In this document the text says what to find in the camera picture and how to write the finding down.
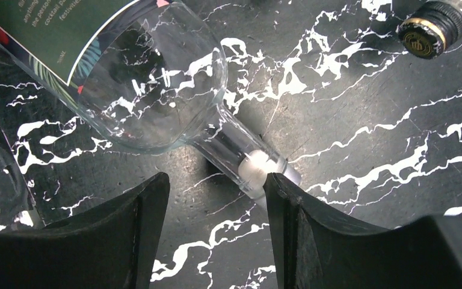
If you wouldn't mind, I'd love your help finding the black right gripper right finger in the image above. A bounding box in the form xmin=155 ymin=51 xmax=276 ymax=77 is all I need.
xmin=264 ymin=173 xmax=462 ymax=288

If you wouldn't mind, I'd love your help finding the clear round bottle white cap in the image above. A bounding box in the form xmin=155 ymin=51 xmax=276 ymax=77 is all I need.
xmin=0 ymin=1 xmax=301 ymax=207

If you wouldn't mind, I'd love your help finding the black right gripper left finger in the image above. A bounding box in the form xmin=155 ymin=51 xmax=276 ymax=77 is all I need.
xmin=0 ymin=172 xmax=170 ymax=288

